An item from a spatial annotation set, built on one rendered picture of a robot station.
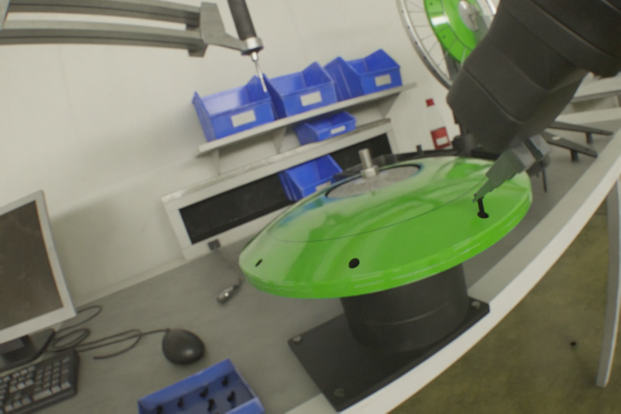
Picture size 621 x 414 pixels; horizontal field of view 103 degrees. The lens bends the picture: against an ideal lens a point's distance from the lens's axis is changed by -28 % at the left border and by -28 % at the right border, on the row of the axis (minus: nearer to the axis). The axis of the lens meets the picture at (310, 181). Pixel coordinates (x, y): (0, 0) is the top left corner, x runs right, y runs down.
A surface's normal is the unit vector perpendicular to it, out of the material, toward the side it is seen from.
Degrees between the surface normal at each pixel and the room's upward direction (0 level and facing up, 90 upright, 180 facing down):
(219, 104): 90
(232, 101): 90
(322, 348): 0
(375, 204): 11
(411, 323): 90
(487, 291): 0
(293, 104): 100
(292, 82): 90
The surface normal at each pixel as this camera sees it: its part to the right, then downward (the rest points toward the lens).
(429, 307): 0.09, 0.11
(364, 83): 0.45, 0.15
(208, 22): 0.76, -0.16
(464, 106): -0.88, 0.34
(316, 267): -0.48, -0.74
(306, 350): -0.31, -0.94
